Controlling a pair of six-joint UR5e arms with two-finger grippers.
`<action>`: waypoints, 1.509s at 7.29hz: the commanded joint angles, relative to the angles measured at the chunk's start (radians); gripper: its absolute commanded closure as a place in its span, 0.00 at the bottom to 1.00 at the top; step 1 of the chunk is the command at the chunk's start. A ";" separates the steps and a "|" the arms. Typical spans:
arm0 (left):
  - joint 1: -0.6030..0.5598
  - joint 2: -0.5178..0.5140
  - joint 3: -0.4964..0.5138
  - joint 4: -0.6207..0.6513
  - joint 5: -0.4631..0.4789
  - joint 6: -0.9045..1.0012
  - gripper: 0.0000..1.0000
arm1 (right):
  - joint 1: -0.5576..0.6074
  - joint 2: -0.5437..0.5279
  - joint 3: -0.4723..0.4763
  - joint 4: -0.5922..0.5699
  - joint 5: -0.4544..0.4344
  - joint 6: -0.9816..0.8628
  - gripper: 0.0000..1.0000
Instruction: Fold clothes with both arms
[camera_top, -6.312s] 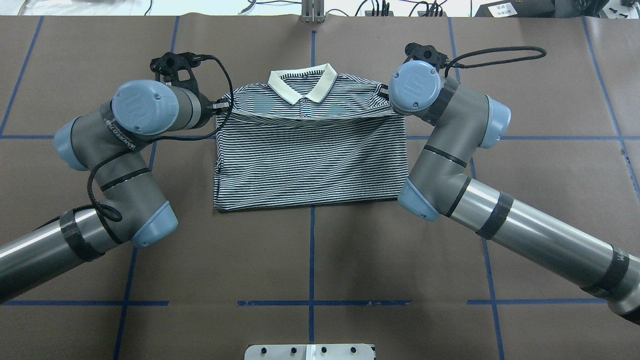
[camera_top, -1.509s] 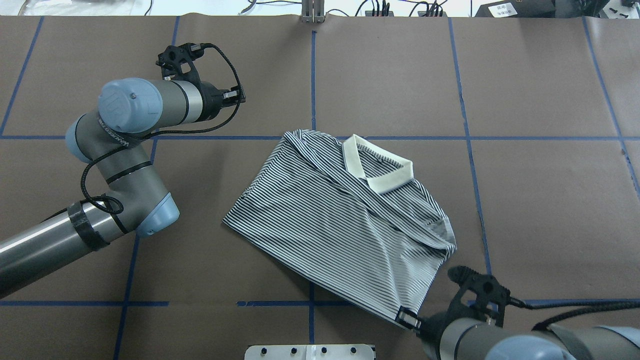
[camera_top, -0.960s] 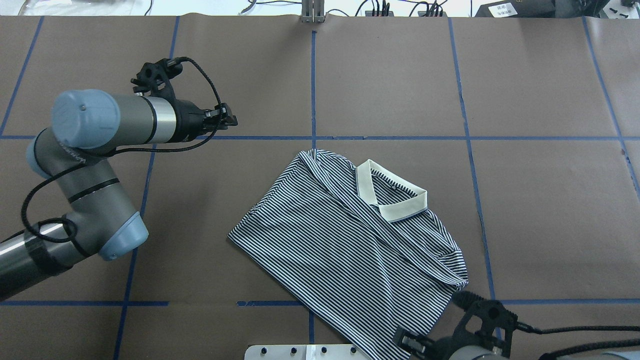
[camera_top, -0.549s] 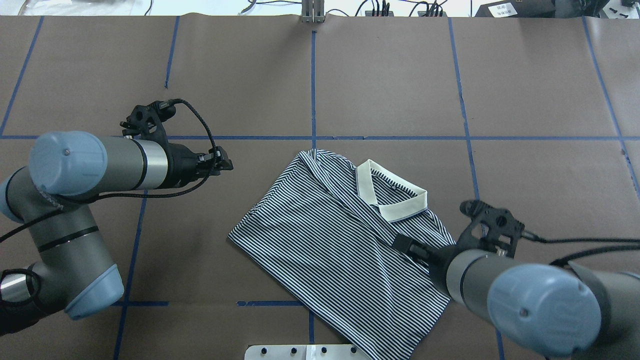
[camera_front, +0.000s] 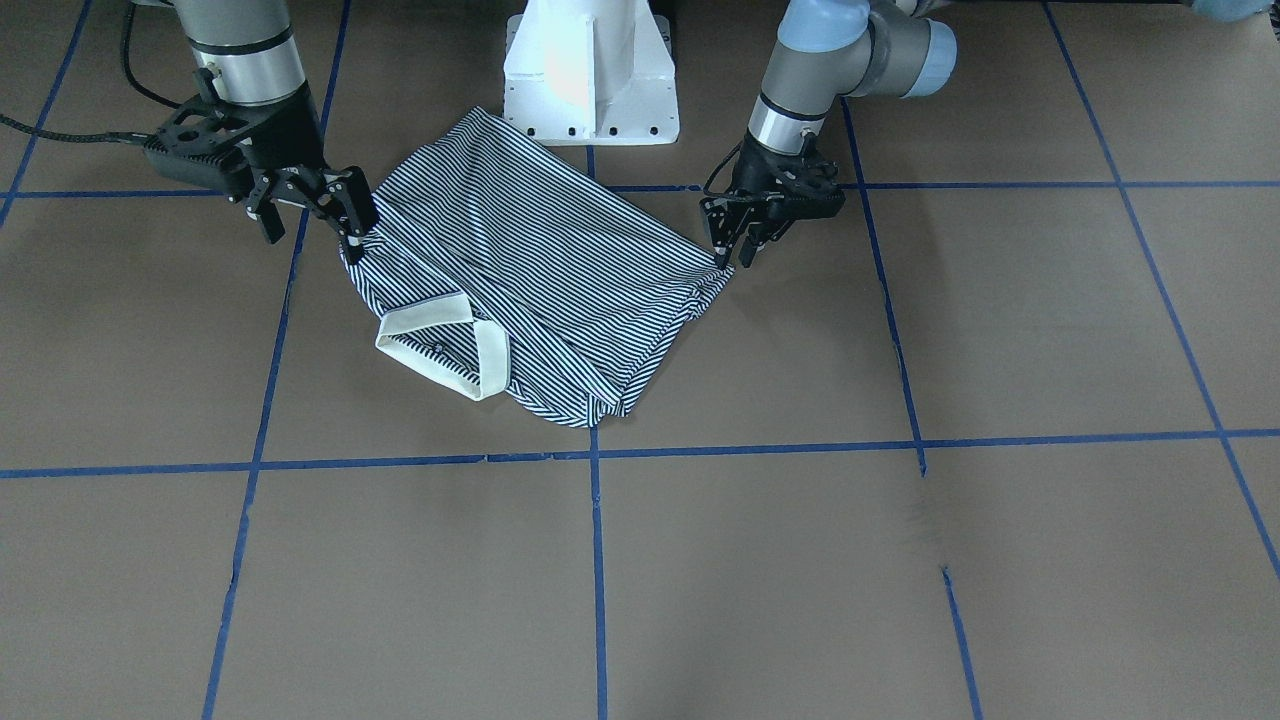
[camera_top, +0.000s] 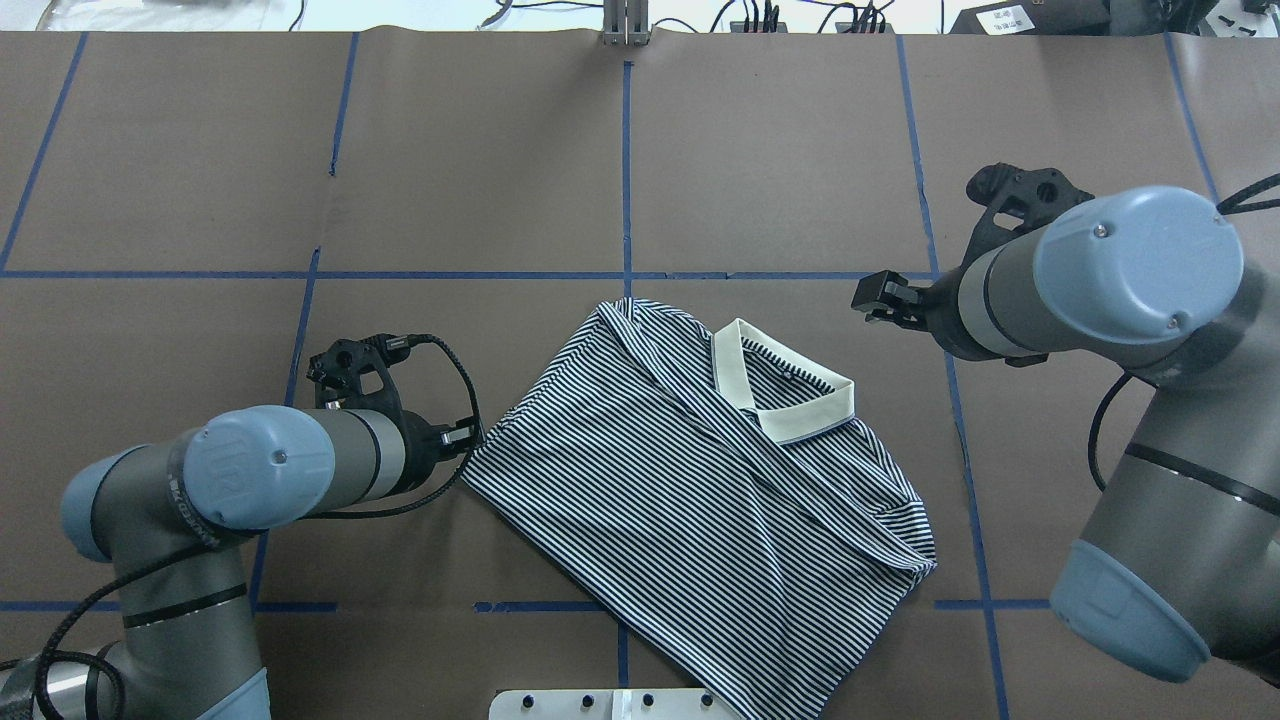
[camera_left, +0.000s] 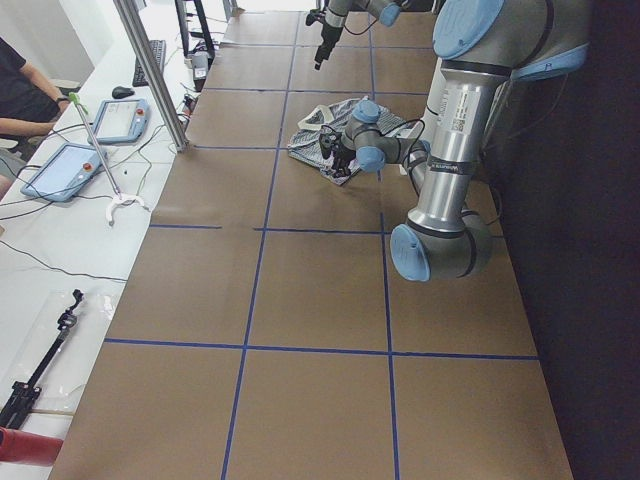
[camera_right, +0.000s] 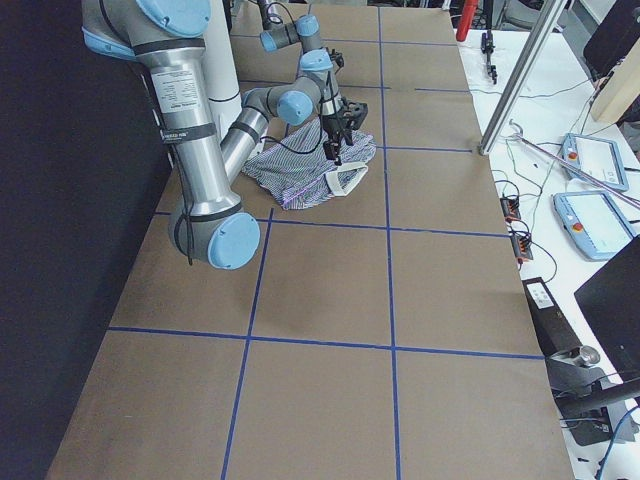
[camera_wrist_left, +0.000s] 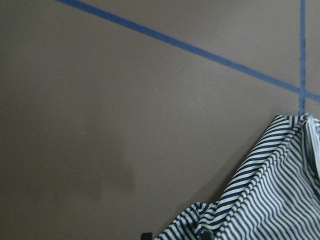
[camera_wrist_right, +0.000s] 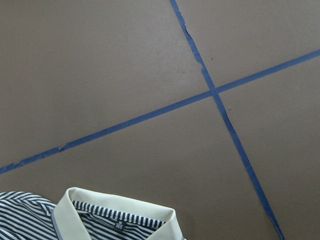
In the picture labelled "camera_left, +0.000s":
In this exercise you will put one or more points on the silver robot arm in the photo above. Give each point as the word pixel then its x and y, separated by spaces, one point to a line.
pixel 479 46
pixel 333 16

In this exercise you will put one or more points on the red cylinder object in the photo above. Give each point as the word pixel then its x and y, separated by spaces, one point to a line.
pixel 28 448

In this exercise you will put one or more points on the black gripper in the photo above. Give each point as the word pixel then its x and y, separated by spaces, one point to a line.
pixel 328 34
pixel 342 152

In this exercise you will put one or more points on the black computer mouse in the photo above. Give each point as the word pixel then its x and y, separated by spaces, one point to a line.
pixel 121 92

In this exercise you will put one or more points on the blue white striped polo shirt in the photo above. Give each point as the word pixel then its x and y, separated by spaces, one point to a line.
pixel 371 130

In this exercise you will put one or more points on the blue teach pendant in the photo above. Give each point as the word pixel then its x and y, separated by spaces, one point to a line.
pixel 68 170
pixel 121 121

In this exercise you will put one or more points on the metal rod with hook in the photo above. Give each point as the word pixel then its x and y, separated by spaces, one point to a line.
pixel 119 198

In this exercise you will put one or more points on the lower blue teach pendant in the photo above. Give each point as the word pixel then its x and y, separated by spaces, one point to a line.
pixel 68 170

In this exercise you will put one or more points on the wrist black camera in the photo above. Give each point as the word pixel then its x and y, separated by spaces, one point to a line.
pixel 315 15
pixel 329 142

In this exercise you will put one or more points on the upper blue teach pendant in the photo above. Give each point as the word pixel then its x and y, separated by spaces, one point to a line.
pixel 121 121

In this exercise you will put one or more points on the aluminium frame post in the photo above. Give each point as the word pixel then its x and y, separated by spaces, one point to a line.
pixel 139 40

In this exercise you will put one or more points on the seated person in black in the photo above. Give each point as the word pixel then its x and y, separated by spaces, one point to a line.
pixel 30 103

